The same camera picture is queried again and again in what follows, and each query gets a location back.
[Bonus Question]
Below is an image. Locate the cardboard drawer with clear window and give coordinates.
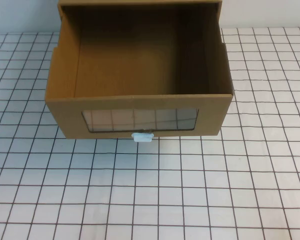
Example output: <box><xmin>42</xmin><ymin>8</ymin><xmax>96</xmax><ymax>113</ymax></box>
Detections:
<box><xmin>45</xmin><ymin>4</ymin><xmax>235</xmax><ymax>140</ymax></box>

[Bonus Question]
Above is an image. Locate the brown cardboard box shell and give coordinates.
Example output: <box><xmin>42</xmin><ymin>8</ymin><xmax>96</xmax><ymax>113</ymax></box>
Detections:
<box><xmin>57</xmin><ymin>0</ymin><xmax>226</xmax><ymax>48</ymax></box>

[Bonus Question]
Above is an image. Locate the white grid tablecloth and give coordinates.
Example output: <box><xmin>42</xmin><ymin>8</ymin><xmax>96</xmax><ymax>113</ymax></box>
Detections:
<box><xmin>0</xmin><ymin>26</ymin><xmax>300</xmax><ymax>240</ymax></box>

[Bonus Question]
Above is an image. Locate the white plastic drawer handle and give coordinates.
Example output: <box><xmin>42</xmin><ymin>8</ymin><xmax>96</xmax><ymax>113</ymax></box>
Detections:
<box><xmin>131</xmin><ymin>132</ymin><xmax>155</xmax><ymax>144</ymax></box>

